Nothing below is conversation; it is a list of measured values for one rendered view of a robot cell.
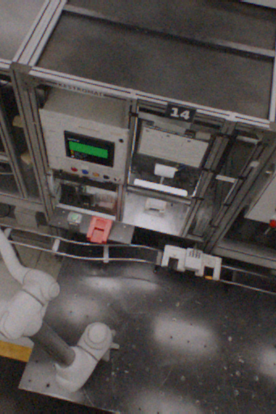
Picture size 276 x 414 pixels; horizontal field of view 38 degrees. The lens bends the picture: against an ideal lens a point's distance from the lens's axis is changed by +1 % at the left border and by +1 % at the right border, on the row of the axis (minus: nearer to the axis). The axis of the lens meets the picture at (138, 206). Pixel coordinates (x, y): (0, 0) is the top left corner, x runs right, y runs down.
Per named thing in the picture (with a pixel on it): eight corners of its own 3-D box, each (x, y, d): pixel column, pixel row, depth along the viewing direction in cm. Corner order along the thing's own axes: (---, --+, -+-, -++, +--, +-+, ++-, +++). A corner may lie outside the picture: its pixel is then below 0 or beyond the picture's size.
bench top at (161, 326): (19, 388, 235) (18, 387, 232) (74, 228, 287) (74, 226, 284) (275, 454, 230) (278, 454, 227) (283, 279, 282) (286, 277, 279)
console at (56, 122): (48, 171, 222) (36, 114, 182) (64, 132, 236) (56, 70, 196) (121, 189, 221) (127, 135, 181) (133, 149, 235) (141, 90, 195)
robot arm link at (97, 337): (116, 336, 244) (118, 328, 225) (99, 364, 236) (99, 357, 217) (95, 321, 247) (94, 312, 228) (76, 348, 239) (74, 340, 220)
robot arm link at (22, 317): (103, 365, 230) (79, 402, 220) (82, 352, 239) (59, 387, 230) (37, 294, 178) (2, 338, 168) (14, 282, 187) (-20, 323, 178)
